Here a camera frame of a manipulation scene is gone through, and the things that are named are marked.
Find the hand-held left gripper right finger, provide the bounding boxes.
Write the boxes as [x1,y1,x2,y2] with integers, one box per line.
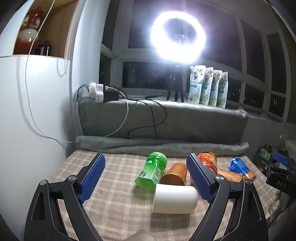
[186,153,269,241]

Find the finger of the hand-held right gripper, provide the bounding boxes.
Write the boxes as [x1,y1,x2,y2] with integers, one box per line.
[255,152,290,179]

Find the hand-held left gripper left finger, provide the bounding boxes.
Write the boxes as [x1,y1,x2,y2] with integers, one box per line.
[24,152,106,241]

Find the white cup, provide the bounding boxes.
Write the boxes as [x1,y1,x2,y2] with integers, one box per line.
[152,184,199,214]

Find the copper brown cup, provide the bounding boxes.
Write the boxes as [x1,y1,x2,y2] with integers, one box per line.
[160,162,188,186]

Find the green box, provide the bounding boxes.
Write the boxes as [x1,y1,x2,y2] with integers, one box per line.
[258,144,274,161]

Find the plaid tablecloth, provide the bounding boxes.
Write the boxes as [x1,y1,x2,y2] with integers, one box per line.
[48,149,280,241]

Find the orange snack packet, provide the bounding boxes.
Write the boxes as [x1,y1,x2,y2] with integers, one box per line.
[217,169,244,183]

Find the green plastic bottle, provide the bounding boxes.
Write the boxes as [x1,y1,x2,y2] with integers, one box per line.
[134,152,167,192]

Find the grey blanket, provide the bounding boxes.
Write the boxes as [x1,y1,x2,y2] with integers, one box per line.
[75,96,250,156]

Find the white green refill pouch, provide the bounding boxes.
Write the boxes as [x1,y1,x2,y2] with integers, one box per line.
[209,70,222,107]
[188,65,207,103]
[200,67,213,105]
[216,71,228,108]

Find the black tripod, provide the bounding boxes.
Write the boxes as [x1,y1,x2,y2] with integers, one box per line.
[166,62,185,103]

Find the dark bottle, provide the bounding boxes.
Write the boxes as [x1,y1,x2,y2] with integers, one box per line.
[35,40,51,56]

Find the wooden shelf niche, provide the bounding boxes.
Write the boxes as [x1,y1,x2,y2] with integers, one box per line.
[13,0,79,59]

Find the red white vase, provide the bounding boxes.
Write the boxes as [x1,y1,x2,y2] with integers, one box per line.
[15,6,47,55]

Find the black cable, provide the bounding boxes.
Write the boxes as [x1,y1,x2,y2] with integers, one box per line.
[119,88,170,139]

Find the window frame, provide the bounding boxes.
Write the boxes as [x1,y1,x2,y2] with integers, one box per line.
[100,0,292,123]

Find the white bead cord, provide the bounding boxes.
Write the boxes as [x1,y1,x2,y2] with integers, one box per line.
[57,58,70,77]

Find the white cable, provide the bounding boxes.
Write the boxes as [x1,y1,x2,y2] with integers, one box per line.
[25,0,129,143]

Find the ring light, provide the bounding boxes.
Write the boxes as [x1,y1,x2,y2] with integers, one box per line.
[150,10,206,63]

